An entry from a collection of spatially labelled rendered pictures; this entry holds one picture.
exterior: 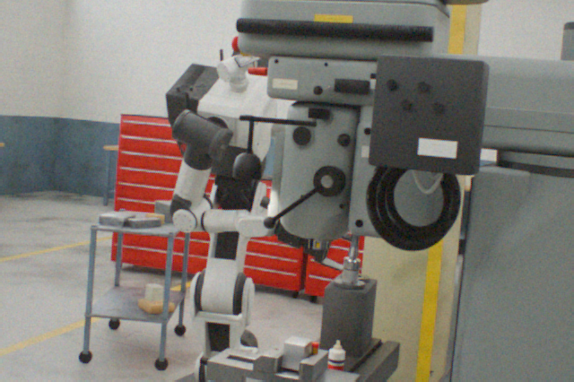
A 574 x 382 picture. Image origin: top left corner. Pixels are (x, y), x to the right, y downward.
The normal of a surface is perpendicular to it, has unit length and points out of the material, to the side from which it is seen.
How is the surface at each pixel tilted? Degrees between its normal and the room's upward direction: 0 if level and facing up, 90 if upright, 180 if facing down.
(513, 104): 90
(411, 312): 90
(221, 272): 61
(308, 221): 118
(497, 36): 90
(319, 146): 90
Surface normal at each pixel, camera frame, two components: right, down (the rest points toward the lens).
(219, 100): -0.01, -0.79
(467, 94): -0.36, 0.04
